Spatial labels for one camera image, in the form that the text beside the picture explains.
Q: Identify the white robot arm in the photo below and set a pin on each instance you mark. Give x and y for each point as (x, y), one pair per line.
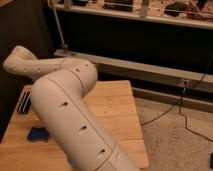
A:
(59, 86)

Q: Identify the metal stand pole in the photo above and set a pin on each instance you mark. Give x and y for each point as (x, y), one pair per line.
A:
(64, 46)

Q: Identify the black rectangular box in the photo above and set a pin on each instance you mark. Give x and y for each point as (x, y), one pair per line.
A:
(24, 104)

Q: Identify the blue sponge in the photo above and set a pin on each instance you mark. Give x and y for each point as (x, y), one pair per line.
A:
(38, 134)

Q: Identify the white window shelf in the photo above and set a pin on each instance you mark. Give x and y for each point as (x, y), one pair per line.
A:
(139, 12)

